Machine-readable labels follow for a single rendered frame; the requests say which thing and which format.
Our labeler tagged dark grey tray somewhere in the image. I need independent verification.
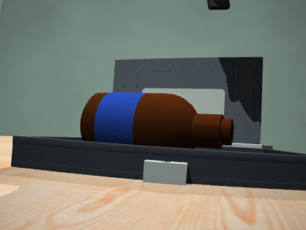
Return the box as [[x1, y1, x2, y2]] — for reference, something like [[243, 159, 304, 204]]
[[11, 136, 306, 190]]

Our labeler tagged brown bottle with blue label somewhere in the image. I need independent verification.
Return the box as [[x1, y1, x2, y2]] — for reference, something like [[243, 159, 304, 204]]
[[81, 92, 234, 149]]

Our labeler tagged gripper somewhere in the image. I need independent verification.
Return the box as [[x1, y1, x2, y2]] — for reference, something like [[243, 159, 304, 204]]
[[207, 0, 230, 10]]

